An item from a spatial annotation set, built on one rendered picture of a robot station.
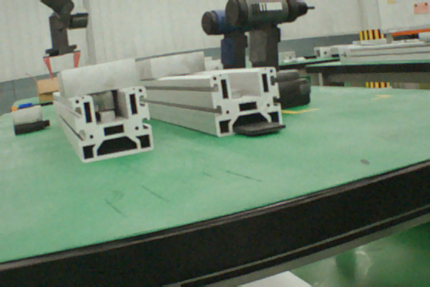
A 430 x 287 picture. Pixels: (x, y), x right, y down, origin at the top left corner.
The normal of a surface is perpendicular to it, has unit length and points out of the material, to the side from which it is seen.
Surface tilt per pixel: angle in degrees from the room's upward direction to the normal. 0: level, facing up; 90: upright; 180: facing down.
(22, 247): 0
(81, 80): 90
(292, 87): 90
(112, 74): 90
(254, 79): 90
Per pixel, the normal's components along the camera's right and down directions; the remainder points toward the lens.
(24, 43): 0.34, 0.11
